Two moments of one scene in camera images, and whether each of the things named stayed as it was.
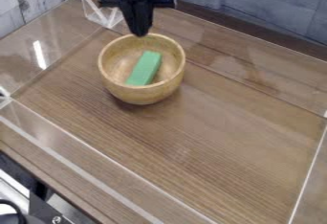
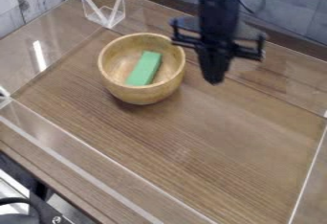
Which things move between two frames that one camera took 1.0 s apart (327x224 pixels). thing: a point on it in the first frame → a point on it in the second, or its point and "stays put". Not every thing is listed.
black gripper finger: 134,11 → 210,62
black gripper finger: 142,16 → 218,63
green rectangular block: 143,72 stays put
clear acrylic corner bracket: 105,16 stays put
